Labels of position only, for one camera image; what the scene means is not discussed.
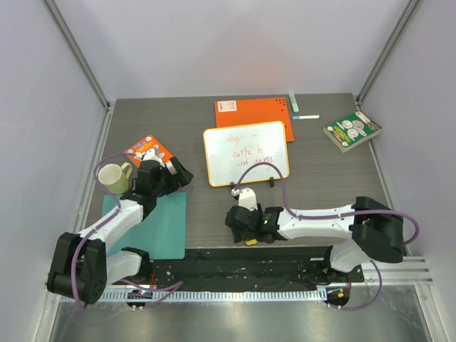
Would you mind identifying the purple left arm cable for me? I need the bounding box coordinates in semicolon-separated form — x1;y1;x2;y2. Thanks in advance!
71;152;185;311

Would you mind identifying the yellow bone-shaped eraser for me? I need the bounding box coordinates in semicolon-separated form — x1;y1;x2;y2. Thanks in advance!
244;239;257;246

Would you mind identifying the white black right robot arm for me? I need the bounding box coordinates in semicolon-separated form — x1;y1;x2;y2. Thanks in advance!
225;195;404;281

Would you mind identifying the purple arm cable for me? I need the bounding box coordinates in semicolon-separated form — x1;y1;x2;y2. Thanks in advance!
71;152;185;311
234;163;420;311

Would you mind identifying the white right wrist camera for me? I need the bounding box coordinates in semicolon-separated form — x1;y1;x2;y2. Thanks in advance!
231;187;258;212

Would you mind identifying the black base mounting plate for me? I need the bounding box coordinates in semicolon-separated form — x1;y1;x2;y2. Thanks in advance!
128;246;364;292

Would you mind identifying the white blue-capped marker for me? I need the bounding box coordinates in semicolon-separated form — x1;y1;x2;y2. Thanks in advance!
292;115;320;120

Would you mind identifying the light green mug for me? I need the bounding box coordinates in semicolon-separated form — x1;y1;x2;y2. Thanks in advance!
98;162;133;195

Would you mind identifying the green cover book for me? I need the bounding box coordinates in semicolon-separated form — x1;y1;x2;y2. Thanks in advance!
323;110;382;152

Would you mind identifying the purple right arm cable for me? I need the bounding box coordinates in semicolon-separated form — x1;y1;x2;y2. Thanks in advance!
234;163;420;311

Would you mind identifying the green highlighter marker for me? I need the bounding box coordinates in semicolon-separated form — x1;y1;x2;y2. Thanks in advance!
289;92;299;113

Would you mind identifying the yellow-framed whiteboard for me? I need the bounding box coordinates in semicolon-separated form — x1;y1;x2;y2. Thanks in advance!
203;121;289;187

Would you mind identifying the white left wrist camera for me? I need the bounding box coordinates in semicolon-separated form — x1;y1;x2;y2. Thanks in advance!
135;148;165;167

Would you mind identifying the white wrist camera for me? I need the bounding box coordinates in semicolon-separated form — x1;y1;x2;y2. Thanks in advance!
135;148;165;167
231;187;258;212

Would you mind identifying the orange clipboard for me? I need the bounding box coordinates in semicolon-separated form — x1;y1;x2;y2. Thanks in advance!
214;97;294;143

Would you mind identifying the orange cover booklet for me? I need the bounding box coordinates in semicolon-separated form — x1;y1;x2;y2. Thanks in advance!
125;135;173;167

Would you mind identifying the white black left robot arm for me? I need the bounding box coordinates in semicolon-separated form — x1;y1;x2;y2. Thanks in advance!
46;153;193;306

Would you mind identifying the teal cutting mat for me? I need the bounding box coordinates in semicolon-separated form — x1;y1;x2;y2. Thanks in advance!
108;192;187;260

